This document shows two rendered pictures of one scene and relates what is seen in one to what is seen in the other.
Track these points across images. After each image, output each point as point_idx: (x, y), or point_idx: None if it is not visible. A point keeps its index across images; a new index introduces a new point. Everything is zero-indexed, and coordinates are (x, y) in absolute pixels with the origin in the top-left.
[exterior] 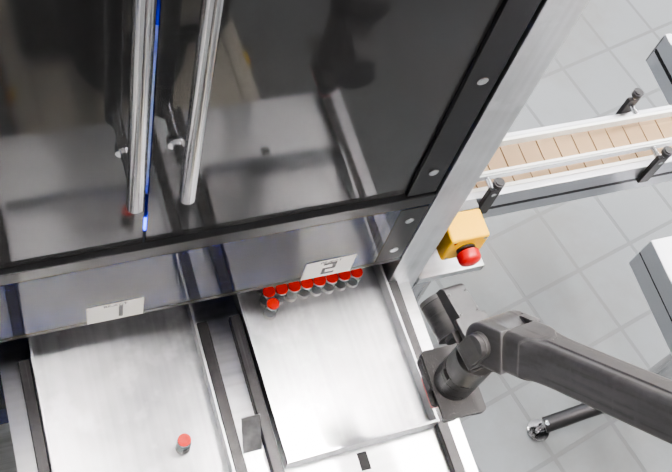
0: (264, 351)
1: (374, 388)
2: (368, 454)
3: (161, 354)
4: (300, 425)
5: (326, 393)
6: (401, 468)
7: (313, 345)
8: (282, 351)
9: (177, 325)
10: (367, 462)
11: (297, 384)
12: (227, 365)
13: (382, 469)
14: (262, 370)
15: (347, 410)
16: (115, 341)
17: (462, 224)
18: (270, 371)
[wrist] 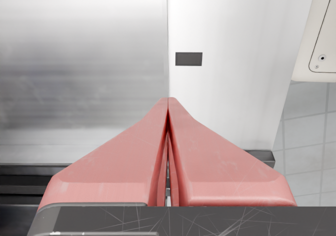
0: (19, 133)
1: (78, 8)
2: (181, 50)
3: (28, 211)
4: (121, 120)
5: (81, 80)
6: (218, 7)
7: (6, 77)
8: (18, 115)
9: None
10: (192, 55)
11: (65, 110)
12: (39, 167)
13: (209, 37)
14: (45, 140)
15: (110, 60)
16: (16, 234)
17: None
18: (46, 133)
